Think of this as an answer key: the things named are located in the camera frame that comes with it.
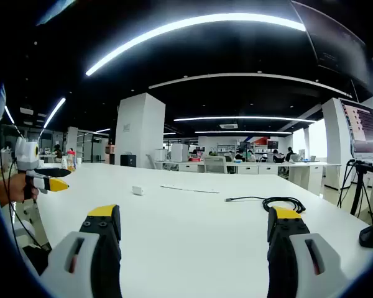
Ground black computer mouse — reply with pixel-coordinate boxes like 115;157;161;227
359;223;373;248

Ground dark hanging monitor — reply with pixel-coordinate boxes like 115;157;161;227
290;0;373;94

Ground white display shelves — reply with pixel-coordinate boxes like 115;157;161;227
216;139;268;156

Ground black laptop cable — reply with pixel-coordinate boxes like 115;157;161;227
337;158;355;208

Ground white chair frame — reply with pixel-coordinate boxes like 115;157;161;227
14;198;52;252

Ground grey office chair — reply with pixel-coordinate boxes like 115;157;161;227
203;155;228;174

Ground linear ceiling lights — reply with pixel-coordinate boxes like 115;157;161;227
2;12;373;137

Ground white square column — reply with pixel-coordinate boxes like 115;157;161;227
321;97;355;189
114;92;167;168

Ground open laptop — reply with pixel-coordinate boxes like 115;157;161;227
338;97;373;170

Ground black Type-C cable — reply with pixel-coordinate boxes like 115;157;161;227
225;196;307;214

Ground person's left hand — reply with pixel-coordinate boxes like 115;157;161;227
0;172;40;207

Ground black laptop stand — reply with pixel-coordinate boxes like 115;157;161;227
348;160;373;218

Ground tall white cabinet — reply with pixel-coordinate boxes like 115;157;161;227
170;143;189;162

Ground white desk strip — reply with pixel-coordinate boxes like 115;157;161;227
160;185;221;194

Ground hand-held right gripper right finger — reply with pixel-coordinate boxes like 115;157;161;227
266;205;351;298

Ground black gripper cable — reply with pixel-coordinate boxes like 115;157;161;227
6;158;50;252

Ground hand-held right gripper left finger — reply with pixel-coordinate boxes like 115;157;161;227
39;204;122;298

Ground row of white office desks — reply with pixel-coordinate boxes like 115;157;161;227
154;160;343;191

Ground white desk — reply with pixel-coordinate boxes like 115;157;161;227
17;163;373;298

